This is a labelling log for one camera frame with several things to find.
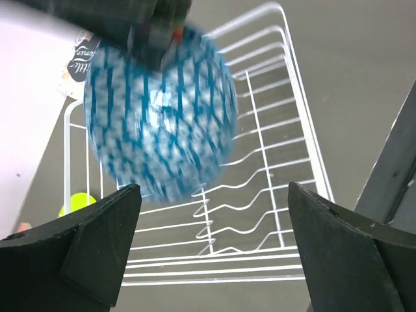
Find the pink cover book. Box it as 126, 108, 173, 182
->
16, 222, 33, 233

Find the floral Little Women book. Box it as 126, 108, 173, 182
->
57, 30, 101, 99

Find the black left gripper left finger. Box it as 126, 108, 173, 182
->
1, 184, 142, 311

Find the lime green plate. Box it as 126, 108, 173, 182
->
69, 192, 97, 213

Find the red patterned white bowl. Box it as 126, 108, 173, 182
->
83, 24, 237, 203

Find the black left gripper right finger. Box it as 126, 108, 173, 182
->
288, 182, 415, 311

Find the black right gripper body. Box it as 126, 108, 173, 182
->
19, 0, 192, 72

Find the white wire dish rack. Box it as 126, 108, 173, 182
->
63, 1, 336, 287

